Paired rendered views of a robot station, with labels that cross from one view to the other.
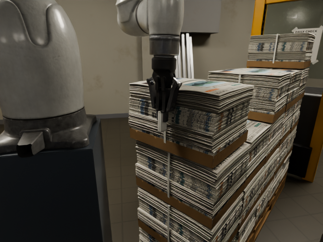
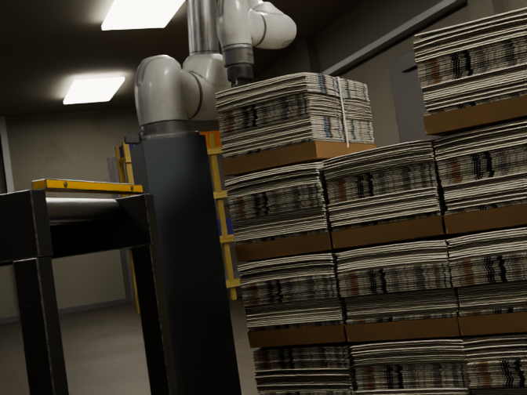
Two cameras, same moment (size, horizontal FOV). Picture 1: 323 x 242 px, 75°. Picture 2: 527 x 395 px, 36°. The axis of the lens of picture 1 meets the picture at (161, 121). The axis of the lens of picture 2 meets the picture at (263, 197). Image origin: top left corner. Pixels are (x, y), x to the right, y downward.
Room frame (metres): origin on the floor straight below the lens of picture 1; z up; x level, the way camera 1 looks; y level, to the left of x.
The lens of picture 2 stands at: (0.31, -2.31, 0.66)
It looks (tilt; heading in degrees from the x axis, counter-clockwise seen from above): 3 degrees up; 81
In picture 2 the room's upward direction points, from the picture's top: 8 degrees counter-clockwise
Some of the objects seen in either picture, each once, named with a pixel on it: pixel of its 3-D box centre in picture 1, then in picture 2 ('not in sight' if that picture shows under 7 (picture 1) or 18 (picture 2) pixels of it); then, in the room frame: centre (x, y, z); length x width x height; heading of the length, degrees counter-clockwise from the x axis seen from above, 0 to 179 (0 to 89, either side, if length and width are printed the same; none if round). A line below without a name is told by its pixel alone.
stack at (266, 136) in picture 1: (228, 181); (482, 306); (1.11, -0.41, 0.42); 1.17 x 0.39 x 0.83; 139
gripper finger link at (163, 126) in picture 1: (163, 121); not in sight; (0.65, -0.01, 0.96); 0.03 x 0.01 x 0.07; 139
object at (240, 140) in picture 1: (212, 141); (282, 159); (0.71, -0.19, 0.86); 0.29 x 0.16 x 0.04; 139
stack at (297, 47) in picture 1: (268, 118); not in sight; (1.66, -0.89, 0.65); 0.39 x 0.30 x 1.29; 49
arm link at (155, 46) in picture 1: (164, 47); (238, 57); (0.66, -0.01, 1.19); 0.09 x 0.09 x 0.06
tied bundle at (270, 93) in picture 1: (246, 92); (502, 82); (1.21, -0.50, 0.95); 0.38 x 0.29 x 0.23; 50
